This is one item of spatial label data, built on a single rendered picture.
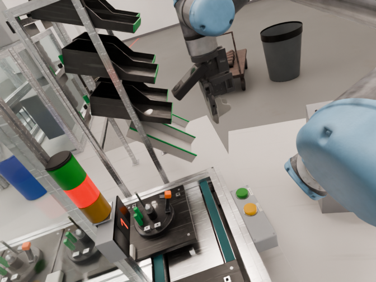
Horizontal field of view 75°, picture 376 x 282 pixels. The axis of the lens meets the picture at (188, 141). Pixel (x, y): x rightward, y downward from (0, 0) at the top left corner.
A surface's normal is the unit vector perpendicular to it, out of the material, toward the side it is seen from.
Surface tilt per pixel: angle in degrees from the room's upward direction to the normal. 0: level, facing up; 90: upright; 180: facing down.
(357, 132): 27
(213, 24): 89
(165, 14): 90
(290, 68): 95
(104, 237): 0
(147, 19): 90
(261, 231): 0
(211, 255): 0
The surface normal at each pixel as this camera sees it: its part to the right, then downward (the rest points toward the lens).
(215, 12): 0.26, 0.50
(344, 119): -0.66, -0.59
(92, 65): 0.02, 0.58
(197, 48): -0.29, 0.63
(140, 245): -0.29, -0.78
